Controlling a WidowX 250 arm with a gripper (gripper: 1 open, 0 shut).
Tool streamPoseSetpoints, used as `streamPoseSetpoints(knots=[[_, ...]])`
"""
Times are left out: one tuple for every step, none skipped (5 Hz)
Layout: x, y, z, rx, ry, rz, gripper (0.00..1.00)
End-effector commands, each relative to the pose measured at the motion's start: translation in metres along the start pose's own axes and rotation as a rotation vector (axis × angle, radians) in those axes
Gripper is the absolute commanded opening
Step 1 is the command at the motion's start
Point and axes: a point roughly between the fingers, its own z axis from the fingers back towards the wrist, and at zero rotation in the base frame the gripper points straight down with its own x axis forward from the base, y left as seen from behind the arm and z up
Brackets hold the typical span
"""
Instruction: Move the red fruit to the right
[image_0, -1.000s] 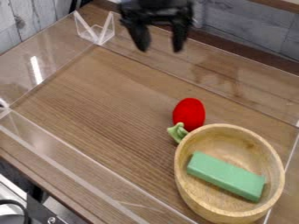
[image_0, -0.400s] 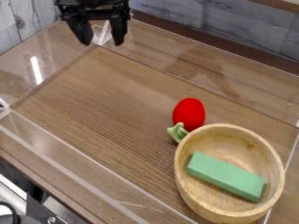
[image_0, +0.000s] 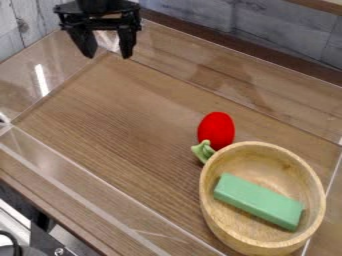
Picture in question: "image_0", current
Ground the light wooden bowl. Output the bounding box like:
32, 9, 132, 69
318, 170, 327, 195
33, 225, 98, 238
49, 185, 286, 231
199, 141, 326, 256

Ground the black metal stand bracket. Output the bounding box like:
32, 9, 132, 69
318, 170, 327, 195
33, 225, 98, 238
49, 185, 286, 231
29, 212, 68, 256

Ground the clear acrylic enclosure wall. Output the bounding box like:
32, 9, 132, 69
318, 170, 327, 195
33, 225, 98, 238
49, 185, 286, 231
0, 22, 342, 256

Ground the red plush strawberry fruit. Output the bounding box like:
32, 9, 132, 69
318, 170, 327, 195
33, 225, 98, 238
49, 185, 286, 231
191, 112, 235, 163

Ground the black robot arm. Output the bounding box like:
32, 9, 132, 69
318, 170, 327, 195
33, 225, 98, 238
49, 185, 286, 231
53, 0, 142, 59

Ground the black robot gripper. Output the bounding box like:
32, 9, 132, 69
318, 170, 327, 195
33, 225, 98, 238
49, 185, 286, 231
53, 0, 142, 59

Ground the green rectangular block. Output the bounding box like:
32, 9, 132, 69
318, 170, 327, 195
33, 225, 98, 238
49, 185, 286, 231
214, 173, 305, 231

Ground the black cable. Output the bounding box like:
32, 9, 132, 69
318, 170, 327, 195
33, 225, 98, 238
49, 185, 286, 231
0, 230, 23, 256

